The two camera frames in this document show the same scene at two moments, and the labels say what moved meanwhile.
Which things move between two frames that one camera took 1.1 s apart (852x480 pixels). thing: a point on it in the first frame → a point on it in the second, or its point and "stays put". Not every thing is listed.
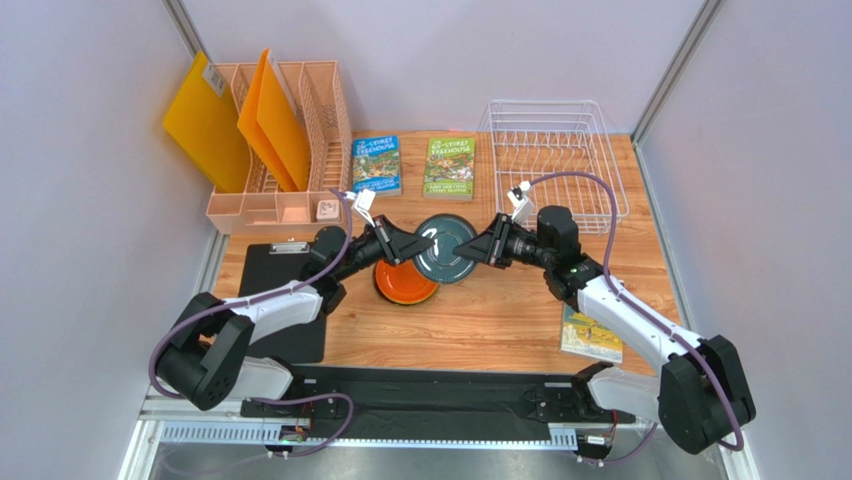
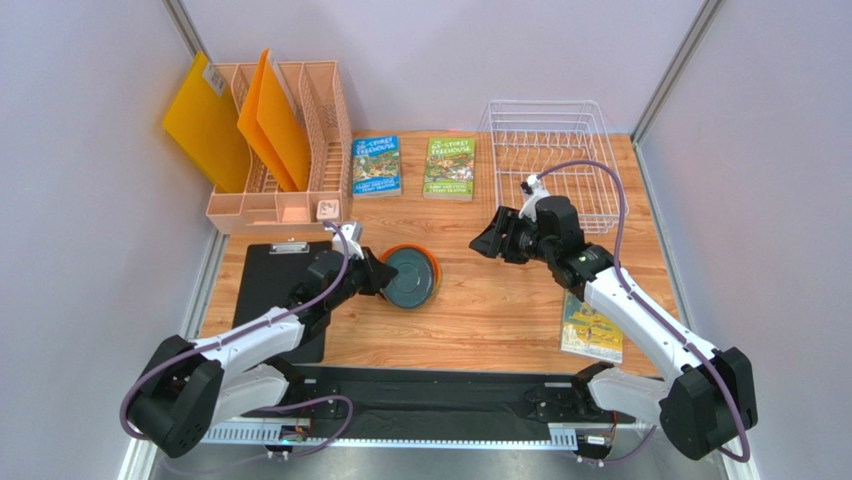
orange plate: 403,283 → 437,276
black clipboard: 272,265 stays put
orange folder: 271,126 stays put
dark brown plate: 440,264 → 414,281
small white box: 328,210 stays put
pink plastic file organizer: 319,100 stays put
